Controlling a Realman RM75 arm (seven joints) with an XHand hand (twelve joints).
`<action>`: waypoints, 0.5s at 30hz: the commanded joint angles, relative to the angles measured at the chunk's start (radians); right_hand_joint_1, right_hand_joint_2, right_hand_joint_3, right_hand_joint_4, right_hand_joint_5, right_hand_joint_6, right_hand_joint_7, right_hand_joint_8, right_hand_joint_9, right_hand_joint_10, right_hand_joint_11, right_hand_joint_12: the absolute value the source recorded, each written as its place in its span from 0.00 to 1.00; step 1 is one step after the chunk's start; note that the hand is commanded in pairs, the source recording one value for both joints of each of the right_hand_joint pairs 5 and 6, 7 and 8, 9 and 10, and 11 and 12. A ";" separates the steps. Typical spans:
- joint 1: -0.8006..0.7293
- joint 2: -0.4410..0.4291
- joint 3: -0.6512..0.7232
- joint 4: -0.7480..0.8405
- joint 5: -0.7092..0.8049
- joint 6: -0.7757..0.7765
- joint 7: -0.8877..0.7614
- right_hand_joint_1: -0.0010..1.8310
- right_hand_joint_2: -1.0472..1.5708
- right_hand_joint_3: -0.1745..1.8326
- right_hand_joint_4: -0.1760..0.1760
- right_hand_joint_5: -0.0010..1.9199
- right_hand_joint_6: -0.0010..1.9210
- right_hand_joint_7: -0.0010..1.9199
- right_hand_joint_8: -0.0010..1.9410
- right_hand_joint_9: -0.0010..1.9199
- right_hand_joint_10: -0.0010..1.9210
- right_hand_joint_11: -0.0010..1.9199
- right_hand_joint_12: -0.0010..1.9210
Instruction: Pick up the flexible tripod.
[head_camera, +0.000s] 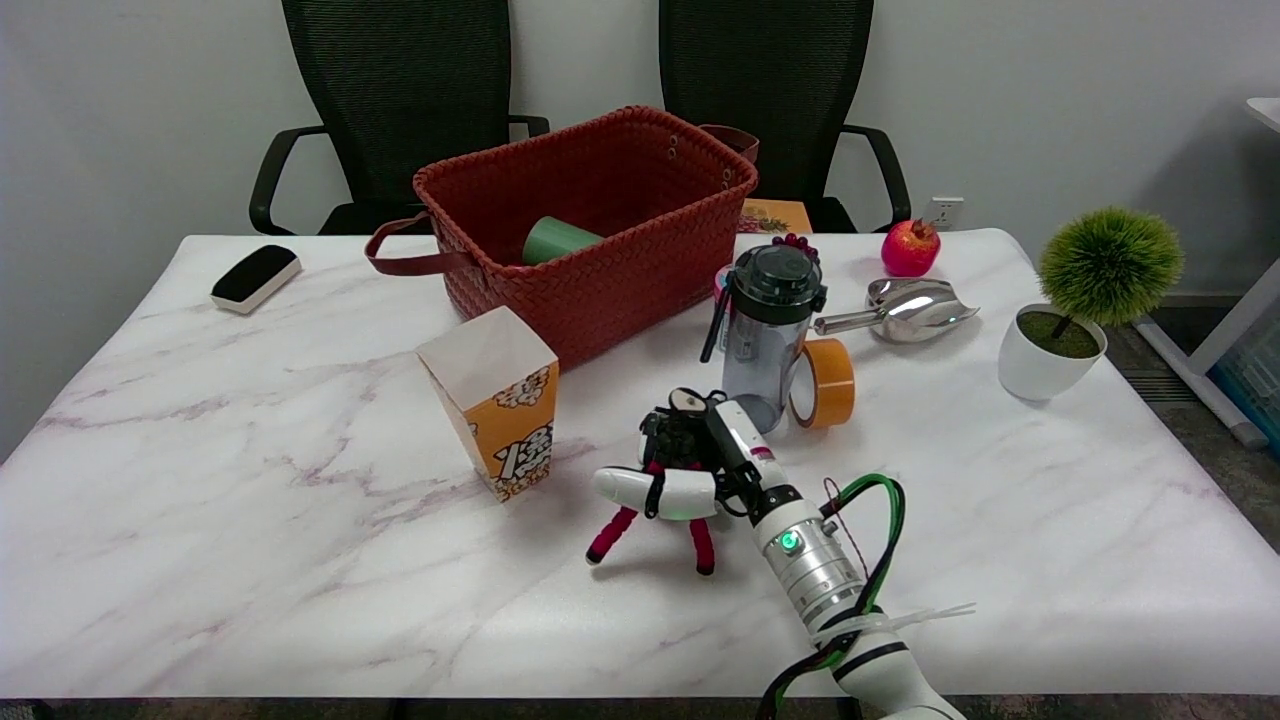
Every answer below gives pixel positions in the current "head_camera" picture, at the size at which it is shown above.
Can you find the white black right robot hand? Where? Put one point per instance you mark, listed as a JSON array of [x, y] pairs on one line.
[[745, 445]]

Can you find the red black flexible tripod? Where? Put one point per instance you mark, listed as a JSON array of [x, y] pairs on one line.
[[610, 535]]

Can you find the clear bottle with dark lid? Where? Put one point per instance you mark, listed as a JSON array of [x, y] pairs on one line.
[[765, 340]]

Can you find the orange tape roll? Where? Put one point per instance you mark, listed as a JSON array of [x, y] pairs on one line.
[[835, 385]]

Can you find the small pink blue object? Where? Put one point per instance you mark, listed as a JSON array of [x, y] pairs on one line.
[[721, 283]]

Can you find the dark red grape bunch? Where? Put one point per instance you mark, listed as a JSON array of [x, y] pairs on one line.
[[795, 243]]

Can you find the silver metal scoop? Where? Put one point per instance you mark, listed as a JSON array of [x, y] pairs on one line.
[[915, 310]]

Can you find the red woven basket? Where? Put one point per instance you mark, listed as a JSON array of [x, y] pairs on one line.
[[600, 270]]

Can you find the orange pineapple print box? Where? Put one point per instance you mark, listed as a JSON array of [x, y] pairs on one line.
[[785, 216]]

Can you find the white zip tie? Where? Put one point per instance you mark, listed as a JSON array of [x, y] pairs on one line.
[[920, 617]]

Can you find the orange white popcorn box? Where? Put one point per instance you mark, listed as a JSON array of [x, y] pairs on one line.
[[500, 400]]

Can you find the red pomegranate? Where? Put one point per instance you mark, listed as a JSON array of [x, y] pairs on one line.
[[910, 250]]

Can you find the green cup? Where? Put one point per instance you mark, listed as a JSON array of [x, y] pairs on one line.
[[555, 240]]

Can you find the black mesh office chair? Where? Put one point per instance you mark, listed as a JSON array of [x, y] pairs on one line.
[[770, 80], [400, 90]]

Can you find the green ball plant white pot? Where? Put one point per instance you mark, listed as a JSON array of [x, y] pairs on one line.
[[1110, 265]]

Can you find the black white board eraser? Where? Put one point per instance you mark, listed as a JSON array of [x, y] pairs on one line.
[[255, 278]]

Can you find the blue storage bin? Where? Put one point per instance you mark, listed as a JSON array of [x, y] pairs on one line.
[[1262, 385]]

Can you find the white wall socket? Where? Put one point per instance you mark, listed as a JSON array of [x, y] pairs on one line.
[[944, 213]]

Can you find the white desk frame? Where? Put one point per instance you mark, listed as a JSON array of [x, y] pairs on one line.
[[1235, 320]]

